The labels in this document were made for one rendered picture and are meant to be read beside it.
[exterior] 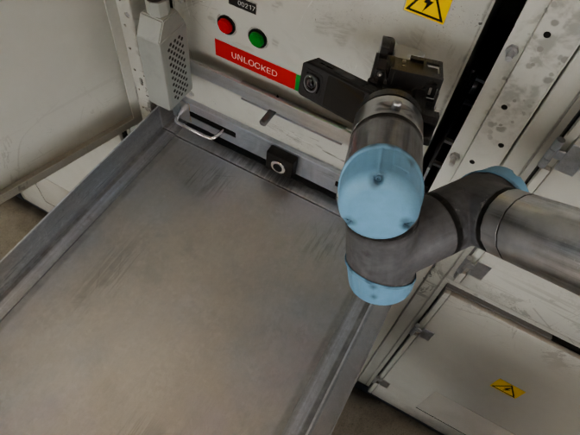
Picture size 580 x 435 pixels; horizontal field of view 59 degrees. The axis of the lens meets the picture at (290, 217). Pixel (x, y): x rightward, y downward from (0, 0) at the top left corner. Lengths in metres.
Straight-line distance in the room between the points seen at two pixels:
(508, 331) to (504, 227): 0.56
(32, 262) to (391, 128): 0.71
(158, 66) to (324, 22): 0.28
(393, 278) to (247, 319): 0.41
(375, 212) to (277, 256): 0.51
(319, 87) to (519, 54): 0.24
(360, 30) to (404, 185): 0.38
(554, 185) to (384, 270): 0.32
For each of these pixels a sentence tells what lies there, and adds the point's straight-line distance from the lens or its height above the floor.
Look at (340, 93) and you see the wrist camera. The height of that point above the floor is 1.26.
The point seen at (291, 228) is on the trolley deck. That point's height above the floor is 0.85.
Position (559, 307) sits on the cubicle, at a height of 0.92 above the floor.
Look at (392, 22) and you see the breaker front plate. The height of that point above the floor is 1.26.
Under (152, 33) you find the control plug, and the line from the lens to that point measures 0.87.
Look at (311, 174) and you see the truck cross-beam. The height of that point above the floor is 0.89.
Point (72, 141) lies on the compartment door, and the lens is 1.14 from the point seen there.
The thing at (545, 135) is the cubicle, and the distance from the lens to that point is 0.74.
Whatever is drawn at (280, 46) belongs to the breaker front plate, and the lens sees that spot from 0.87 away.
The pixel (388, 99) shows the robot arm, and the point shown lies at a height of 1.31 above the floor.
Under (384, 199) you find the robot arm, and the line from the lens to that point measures 0.45.
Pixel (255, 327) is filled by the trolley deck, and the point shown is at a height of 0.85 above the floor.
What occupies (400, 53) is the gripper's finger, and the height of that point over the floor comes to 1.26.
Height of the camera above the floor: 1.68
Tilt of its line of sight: 56 degrees down
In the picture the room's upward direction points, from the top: 8 degrees clockwise
